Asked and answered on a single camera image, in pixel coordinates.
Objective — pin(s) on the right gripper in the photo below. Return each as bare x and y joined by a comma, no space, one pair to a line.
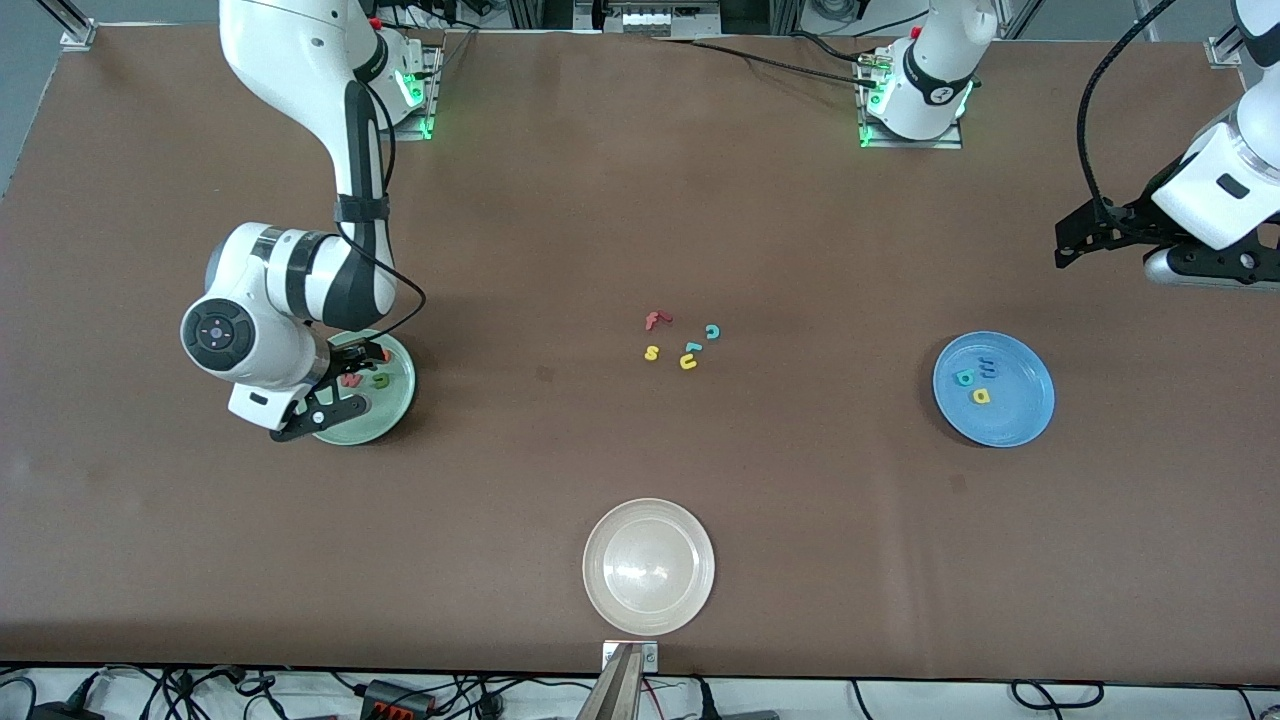
347,354

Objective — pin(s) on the aluminium frame extrusion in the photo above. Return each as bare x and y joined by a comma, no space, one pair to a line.
1225,48
75,30

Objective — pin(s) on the black power plug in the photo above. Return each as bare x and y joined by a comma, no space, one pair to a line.
705,700

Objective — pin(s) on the blue foam letter m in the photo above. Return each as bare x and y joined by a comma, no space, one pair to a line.
988,368

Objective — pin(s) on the green plate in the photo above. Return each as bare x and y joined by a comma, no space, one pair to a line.
395,400

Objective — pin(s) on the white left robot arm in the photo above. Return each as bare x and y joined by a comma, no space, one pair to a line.
930,70

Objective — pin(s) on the aluminium camera post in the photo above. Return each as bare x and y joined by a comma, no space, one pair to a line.
615,690

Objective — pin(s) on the black orange power strip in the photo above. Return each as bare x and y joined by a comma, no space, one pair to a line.
395,705

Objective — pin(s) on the red foam letter f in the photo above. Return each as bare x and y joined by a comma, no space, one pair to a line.
654,321

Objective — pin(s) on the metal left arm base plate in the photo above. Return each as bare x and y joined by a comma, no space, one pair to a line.
915,144

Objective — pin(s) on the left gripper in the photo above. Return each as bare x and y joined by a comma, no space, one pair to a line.
1132,219

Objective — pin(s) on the blue plate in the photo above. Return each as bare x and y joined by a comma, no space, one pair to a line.
1020,400

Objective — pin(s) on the black power adapter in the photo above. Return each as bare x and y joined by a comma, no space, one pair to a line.
70,712

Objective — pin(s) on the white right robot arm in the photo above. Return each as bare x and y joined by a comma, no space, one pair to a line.
290,60

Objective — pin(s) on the beige plate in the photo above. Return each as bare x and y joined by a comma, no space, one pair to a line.
648,567

